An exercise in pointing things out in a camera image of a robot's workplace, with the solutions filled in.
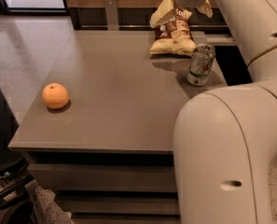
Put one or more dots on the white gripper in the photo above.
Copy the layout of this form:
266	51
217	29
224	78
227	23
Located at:
168	6

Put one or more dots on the brown chip bag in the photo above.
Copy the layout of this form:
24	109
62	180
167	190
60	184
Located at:
174	35

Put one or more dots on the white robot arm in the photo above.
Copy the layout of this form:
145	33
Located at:
225	140

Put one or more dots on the orange fruit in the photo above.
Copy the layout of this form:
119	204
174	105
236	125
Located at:
55	96

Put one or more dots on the black chair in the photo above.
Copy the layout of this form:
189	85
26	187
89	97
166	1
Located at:
15	205

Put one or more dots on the left metal wall bracket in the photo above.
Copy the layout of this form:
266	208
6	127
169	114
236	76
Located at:
111	11

